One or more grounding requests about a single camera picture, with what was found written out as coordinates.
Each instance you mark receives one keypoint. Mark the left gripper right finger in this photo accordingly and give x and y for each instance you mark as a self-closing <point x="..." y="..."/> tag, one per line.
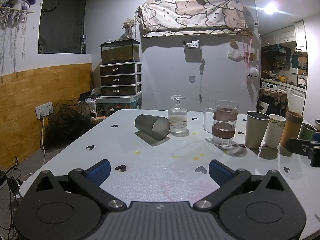
<point x="231" y="182"/>

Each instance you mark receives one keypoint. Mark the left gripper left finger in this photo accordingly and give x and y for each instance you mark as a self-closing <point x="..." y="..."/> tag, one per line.
<point x="87" y="183"/>

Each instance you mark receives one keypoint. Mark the green metal cup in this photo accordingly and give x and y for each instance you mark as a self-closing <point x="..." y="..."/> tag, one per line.
<point x="306" y="132"/>

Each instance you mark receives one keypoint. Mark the brown cylindrical cup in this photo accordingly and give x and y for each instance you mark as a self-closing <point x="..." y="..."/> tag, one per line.
<point x="292" y="127"/>

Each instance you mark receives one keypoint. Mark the white paper cup floral rim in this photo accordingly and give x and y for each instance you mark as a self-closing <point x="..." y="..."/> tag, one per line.
<point x="274" y="130"/>

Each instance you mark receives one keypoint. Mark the grey metal cup lying sideways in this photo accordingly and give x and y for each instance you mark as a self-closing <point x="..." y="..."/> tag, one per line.
<point x="157" y="127"/>

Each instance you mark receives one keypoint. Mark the glass mug with brown bands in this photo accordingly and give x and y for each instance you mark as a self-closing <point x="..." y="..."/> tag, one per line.
<point x="220" y="122"/>

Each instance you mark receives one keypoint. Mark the grey metal tumbler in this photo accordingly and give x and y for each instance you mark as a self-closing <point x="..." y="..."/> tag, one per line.
<point x="256" y="125"/>

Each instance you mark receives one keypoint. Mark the chair with draped brown cloth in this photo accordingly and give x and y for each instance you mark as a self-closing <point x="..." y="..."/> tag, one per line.
<point x="272" y="102"/>

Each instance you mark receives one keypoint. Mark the teal painted side table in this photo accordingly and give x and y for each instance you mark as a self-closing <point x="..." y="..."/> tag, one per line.
<point x="107" y="105"/>

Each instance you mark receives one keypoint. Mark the white washing machine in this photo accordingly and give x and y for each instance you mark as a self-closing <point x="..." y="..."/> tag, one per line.
<point x="272" y="86"/>

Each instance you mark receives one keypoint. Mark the upside-down clear glass goblet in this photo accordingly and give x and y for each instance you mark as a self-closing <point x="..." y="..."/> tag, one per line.
<point x="178" y="116"/>

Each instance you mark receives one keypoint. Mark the white plush sheep hanging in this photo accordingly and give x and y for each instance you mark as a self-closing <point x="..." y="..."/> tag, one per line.
<point x="253" y="72"/>

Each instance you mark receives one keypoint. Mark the white drawer cabinet dark drawers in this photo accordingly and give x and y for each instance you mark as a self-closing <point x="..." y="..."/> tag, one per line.
<point x="121" y="79"/>

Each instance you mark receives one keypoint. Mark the white hanging bag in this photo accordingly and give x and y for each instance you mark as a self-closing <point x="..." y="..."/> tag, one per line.
<point x="234" y="53"/>

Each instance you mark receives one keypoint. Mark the glass fish tank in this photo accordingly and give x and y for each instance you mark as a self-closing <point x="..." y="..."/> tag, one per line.
<point x="120" y="51"/>

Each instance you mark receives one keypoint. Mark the dark covered window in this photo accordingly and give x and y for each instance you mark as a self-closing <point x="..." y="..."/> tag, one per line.
<point x="61" y="28"/>

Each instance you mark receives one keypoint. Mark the dried flower vase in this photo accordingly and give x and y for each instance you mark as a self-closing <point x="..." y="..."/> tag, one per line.
<point x="129" y="27"/>

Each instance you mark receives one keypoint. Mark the cartoon patterned cloth cover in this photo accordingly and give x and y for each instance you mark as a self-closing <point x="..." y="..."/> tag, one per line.
<point x="158" y="18"/>

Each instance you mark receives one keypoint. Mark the purple plush toy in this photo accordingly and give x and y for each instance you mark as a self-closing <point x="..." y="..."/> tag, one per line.
<point x="20" y="4"/>

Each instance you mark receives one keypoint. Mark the white wall power socket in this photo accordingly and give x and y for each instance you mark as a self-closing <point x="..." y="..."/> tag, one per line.
<point x="44" y="110"/>

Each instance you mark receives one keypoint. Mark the small wall switch plate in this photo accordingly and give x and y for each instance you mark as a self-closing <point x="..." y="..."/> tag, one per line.
<point x="192" y="79"/>

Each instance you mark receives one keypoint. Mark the small wall organiser box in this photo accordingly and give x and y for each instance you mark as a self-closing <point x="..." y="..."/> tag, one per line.
<point x="193" y="45"/>

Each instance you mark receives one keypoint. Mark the macrame wall hanging shelf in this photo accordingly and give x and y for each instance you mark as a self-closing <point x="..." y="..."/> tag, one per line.
<point x="13" y="29"/>

